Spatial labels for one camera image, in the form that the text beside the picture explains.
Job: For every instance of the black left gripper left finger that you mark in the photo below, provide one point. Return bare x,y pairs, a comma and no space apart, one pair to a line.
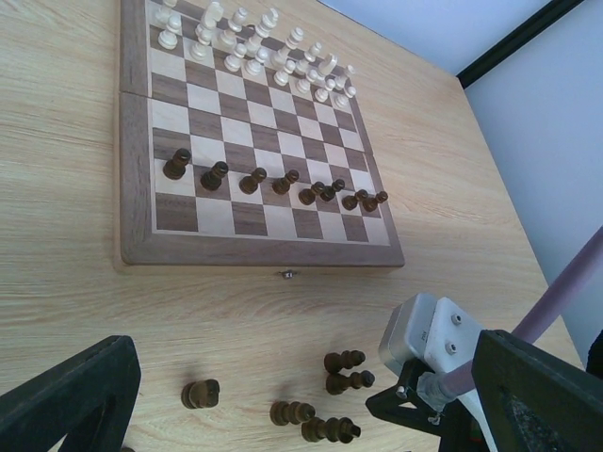
84,403

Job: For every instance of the dark pawn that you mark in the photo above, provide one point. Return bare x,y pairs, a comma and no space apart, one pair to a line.
371,203
282,185
307,196
176,167
329,192
350,202

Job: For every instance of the dark chess piece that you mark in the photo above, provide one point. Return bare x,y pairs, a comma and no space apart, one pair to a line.
202,394
337,384
211,180
283,413
347,359
335,430
250,183

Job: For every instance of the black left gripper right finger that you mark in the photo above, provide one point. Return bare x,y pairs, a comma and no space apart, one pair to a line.
534,401

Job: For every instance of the wooden folding chess board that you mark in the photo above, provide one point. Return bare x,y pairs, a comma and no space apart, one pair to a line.
239,101

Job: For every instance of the white chess piece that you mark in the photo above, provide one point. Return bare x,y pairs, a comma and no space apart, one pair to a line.
168,38
268,22
292,42
342,86
208,22
327,65

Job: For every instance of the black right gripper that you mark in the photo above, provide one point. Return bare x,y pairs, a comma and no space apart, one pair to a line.
400,404

